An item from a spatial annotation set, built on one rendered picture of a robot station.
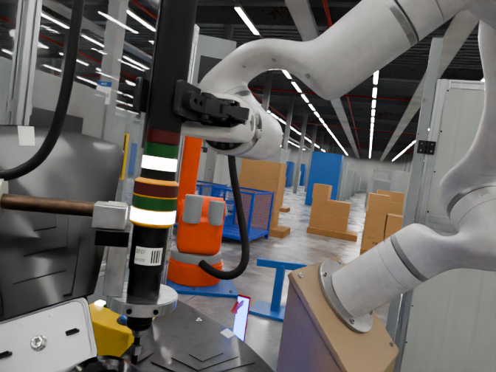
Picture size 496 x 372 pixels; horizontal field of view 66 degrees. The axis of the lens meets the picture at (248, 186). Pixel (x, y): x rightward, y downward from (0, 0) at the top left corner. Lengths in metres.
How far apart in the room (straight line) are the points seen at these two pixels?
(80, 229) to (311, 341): 0.58
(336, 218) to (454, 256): 8.76
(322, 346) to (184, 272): 3.55
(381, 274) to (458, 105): 1.41
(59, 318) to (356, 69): 0.45
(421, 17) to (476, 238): 0.44
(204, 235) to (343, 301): 3.44
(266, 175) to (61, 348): 8.05
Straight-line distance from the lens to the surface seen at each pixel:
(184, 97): 0.37
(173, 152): 0.38
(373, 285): 0.92
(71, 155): 0.51
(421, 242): 0.88
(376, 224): 7.86
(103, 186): 0.49
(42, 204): 0.40
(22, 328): 0.43
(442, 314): 2.24
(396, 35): 0.55
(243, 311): 0.75
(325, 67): 0.55
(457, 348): 2.30
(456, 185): 0.89
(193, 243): 4.31
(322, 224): 9.62
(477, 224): 0.84
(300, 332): 0.89
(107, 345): 0.89
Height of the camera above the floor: 1.44
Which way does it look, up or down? 3 degrees down
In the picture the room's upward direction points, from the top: 8 degrees clockwise
